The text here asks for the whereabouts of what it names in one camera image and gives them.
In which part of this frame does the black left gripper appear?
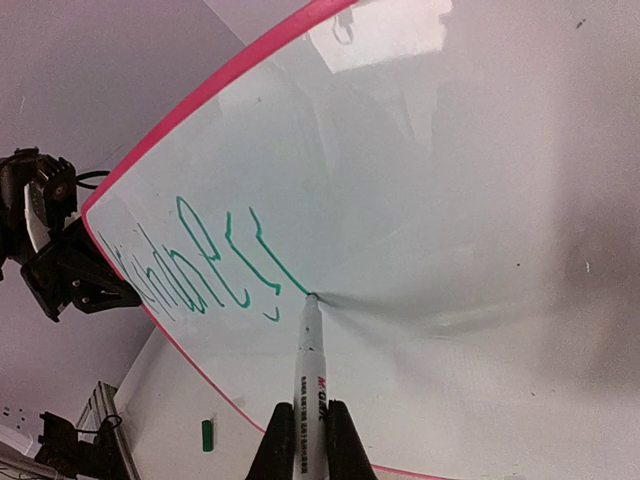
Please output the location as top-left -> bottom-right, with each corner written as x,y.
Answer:
1,147 -> 142,322

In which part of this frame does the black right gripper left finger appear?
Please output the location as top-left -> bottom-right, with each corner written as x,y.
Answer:
247,402 -> 295,480

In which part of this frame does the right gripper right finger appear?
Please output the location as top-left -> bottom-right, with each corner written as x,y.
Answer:
325,400 -> 376,480

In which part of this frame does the green whiteboard marker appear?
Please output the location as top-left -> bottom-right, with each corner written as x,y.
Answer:
293,294 -> 329,479

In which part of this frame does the green marker cap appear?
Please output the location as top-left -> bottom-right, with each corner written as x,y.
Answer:
201,419 -> 215,453

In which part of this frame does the pink-framed whiteboard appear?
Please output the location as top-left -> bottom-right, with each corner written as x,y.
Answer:
83,1 -> 639,479

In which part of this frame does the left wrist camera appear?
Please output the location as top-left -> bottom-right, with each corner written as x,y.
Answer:
24,154 -> 77,253

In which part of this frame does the aluminium front rail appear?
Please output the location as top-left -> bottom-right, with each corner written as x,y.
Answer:
76,381 -> 141,480

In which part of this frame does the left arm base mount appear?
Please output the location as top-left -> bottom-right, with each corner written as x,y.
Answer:
32,410 -> 126,480

